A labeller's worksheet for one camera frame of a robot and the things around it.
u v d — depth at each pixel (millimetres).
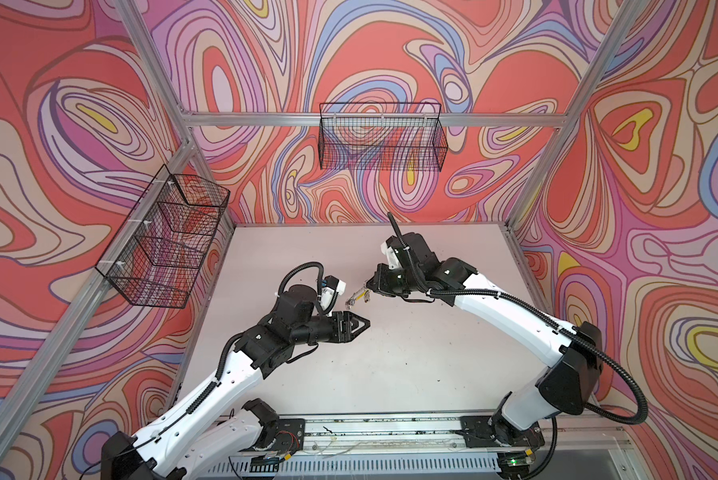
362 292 768
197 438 421
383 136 959
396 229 566
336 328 609
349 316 628
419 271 565
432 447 729
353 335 630
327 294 638
